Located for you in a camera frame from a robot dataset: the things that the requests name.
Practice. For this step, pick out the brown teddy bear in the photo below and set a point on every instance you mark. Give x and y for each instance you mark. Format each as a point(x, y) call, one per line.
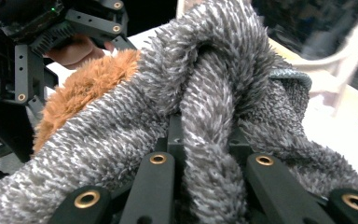
point(87, 84)

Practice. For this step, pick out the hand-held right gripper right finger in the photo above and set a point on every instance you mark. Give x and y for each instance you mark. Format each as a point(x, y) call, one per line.
point(237, 144)

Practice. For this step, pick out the wooden table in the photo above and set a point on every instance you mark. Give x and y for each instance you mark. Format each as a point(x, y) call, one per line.
point(357, 102)

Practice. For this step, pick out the grey fuzzy sweater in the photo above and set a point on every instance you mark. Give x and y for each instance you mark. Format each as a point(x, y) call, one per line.
point(205, 62)

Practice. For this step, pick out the white table cover sheet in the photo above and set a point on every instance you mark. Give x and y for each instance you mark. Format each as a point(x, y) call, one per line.
point(338, 140)

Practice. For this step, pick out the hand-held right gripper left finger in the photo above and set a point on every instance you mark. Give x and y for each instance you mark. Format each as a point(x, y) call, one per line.
point(175, 137)

